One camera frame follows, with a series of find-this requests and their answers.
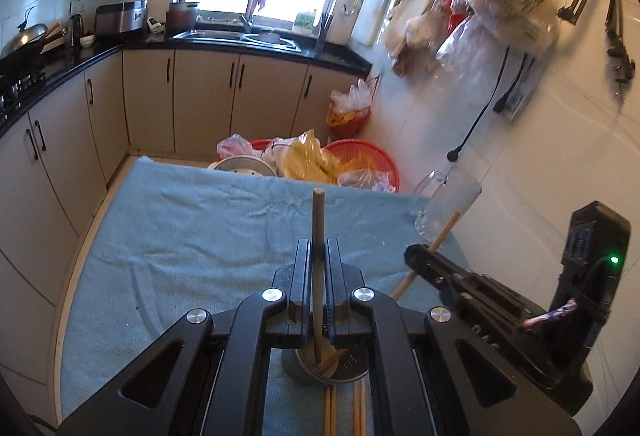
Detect wooden chopstick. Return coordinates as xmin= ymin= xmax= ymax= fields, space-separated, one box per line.
xmin=311 ymin=188 xmax=326 ymax=366
xmin=358 ymin=379 xmax=367 ymax=436
xmin=322 ymin=386 xmax=333 ymax=436
xmin=352 ymin=381 xmax=361 ymax=436
xmin=329 ymin=385 xmax=337 ymax=436

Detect beige lower kitchen cabinets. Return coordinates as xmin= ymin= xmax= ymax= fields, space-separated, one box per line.
xmin=1 ymin=48 xmax=352 ymax=422

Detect steel kitchen sink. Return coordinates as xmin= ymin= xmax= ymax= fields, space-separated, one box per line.
xmin=172 ymin=29 xmax=302 ymax=52

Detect black kitchen countertop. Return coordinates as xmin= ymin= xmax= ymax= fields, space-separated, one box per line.
xmin=1 ymin=35 xmax=372 ymax=135

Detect black perforated utensil holder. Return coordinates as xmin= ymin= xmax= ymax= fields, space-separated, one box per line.
xmin=281 ymin=348 xmax=369 ymax=387

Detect light blue towel mat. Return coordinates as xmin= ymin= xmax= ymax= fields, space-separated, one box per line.
xmin=60 ymin=159 xmax=423 ymax=435

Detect clear glass mug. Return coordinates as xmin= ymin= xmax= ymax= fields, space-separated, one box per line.
xmin=409 ymin=165 xmax=482 ymax=243

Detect white round bowl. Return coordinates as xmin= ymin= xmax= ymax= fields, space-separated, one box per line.
xmin=208 ymin=155 xmax=277 ymax=177

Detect red plastic basket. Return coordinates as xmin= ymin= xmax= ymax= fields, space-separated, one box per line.
xmin=252 ymin=130 xmax=400 ymax=193

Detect orange bin with bags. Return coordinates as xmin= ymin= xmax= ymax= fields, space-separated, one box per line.
xmin=326 ymin=76 xmax=380 ymax=140

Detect dark red cooking pot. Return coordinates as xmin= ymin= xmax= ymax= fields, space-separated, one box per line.
xmin=165 ymin=2 xmax=198 ymax=36

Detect wok with lid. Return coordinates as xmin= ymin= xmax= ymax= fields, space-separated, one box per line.
xmin=1 ymin=6 xmax=60 ymax=76

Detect black electric kettle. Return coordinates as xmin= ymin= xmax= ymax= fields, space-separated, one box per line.
xmin=67 ymin=13 xmax=85 ymax=50

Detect black power cable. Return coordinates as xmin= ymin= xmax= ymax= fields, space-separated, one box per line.
xmin=446 ymin=44 xmax=511 ymax=163

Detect wall power socket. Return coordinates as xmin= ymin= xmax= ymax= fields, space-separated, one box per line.
xmin=492 ymin=55 xmax=544 ymax=122

